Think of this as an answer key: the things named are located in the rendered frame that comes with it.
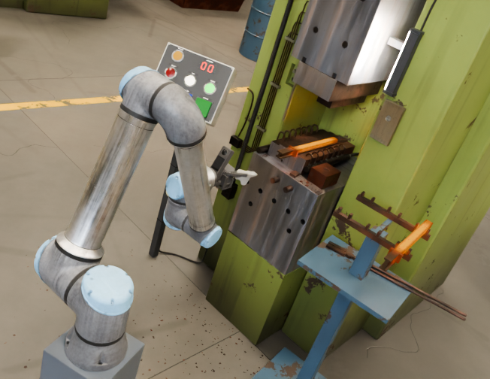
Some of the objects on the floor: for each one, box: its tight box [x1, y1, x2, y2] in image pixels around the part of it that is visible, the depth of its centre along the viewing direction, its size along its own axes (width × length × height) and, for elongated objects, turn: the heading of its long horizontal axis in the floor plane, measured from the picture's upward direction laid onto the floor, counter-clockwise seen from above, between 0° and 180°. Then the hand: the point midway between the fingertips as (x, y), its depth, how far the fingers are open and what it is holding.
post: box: [149, 150, 179, 257], centre depth 282 cm, size 4×4×108 cm
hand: (244, 163), depth 214 cm, fingers open, 14 cm apart
